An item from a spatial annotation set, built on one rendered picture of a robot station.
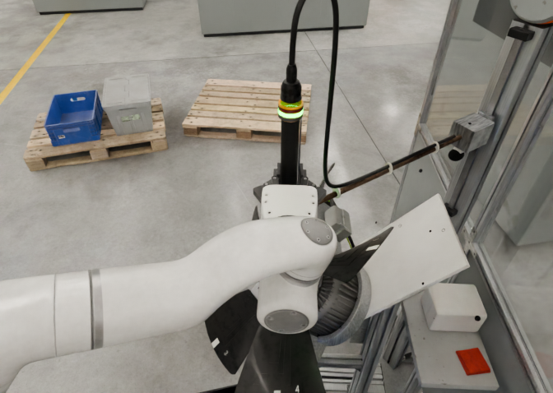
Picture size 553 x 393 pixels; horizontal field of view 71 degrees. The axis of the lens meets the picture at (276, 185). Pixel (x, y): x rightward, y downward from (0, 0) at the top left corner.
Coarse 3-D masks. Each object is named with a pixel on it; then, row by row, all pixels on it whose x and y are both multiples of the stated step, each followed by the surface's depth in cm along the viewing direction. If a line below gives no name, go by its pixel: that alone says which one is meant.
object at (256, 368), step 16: (256, 336) 99; (272, 336) 98; (288, 336) 98; (304, 336) 98; (256, 352) 97; (272, 352) 95; (288, 352) 95; (304, 352) 95; (256, 368) 94; (272, 368) 93; (288, 368) 92; (304, 368) 92; (240, 384) 94; (256, 384) 92; (272, 384) 91; (288, 384) 90; (304, 384) 89; (320, 384) 88
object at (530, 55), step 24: (528, 24) 93; (552, 24) 93; (504, 48) 100; (528, 48) 95; (528, 72) 99; (504, 96) 104; (504, 120) 108; (456, 168) 126; (480, 168) 118; (456, 216) 133
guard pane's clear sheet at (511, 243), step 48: (480, 0) 149; (480, 48) 148; (432, 96) 197; (480, 96) 147; (528, 96) 117; (480, 192) 145; (528, 192) 115; (480, 240) 144; (528, 240) 115; (528, 288) 114; (528, 336) 113
